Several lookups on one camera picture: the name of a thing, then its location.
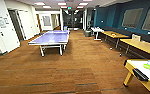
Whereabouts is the grey round trash can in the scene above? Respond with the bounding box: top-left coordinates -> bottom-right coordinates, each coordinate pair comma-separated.
84,29 -> 92,38

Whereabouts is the small white table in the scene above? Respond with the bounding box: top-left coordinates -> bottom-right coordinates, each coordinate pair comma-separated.
90,27 -> 104,42

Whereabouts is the blue ping pong table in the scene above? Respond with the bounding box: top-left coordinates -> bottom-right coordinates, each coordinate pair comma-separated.
27,29 -> 71,57

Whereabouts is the green exit sign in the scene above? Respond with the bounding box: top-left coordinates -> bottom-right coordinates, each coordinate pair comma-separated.
66,5 -> 73,10

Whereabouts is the yellow wooden table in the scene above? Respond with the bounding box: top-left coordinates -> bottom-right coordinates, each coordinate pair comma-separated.
100,30 -> 130,50
119,38 -> 150,59

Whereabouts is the silver laptop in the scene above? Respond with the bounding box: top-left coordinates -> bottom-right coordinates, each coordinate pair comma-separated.
131,33 -> 142,42

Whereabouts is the yellow game table white top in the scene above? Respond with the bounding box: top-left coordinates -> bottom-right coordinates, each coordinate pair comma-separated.
123,59 -> 150,94

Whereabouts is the white wall notice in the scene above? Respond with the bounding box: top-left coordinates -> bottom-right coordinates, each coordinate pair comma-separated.
0,16 -> 9,28

